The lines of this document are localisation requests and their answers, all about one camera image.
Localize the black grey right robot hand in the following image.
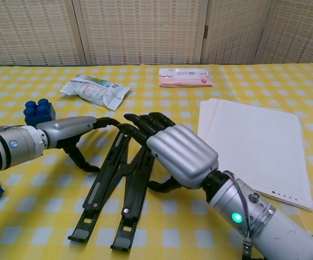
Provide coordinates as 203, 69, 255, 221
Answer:
118, 112, 219, 193

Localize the black grey left robot hand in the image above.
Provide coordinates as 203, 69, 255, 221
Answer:
36, 115, 122, 173

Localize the black folding laptop stand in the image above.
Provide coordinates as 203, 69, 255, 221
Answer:
67, 127, 156, 253

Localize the blue toy building block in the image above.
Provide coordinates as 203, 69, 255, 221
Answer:
23, 98, 57, 128

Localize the white printed snack packet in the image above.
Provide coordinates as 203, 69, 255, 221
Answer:
58, 74, 132, 111

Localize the stack of lined paper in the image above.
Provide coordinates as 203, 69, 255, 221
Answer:
197, 98, 313, 212

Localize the pink wet wipes pack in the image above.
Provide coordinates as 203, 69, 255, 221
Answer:
158, 67, 214, 88

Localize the yellow white checkered tablecloth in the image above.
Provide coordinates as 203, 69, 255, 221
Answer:
0, 61, 313, 260

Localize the beige woven folding screen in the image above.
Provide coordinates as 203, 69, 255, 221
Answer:
0, 0, 313, 67

